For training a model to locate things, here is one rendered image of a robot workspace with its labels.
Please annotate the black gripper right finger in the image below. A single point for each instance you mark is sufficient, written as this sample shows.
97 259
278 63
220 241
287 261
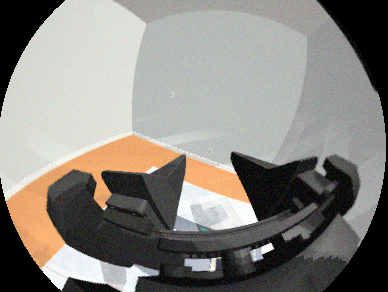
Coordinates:
266 183

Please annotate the cream square tile with dark blue square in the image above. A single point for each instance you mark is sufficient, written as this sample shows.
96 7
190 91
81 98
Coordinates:
216 264

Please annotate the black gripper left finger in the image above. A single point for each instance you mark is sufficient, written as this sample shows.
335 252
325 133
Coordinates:
162 188

